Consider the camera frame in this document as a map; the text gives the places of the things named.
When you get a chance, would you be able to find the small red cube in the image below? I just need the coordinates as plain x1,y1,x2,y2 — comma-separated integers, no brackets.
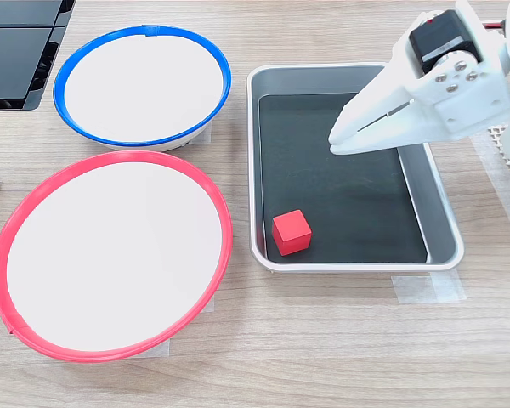
271,208,314,258

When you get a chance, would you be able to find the black tray mat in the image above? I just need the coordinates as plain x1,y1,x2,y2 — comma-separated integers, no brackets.
258,92,429,265

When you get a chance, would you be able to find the steel tray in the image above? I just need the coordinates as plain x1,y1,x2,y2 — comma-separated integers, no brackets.
246,63,466,275

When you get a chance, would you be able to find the clear tape strip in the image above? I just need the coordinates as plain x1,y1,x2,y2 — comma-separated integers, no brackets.
125,337,172,359
391,271,468,304
470,131,510,252
180,125,214,149

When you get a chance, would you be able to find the white plate with blue rim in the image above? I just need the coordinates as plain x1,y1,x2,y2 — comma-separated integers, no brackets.
53,24,233,152

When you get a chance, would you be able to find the white plate with red rim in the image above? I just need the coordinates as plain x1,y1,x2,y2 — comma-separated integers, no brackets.
0,149,234,363

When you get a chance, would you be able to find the glossy black device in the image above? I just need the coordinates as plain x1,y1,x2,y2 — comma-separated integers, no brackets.
0,0,77,112

